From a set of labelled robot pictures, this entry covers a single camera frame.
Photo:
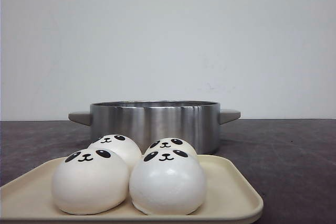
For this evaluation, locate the panda bun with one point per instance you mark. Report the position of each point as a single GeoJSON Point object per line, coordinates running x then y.
{"type": "Point", "coordinates": [174, 143]}
{"type": "Point", "coordinates": [90, 181]}
{"type": "Point", "coordinates": [168, 182]}
{"type": "Point", "coordinates": [125, 147]}

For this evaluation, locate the stainless steel steamer pot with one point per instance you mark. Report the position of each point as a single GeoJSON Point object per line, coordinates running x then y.
{"type": "Point", "coordinates": [196, 122]}

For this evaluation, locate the cream plastic tray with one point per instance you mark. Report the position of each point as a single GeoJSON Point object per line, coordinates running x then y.
{"type": "Point", "coordinates": [230, 199]}

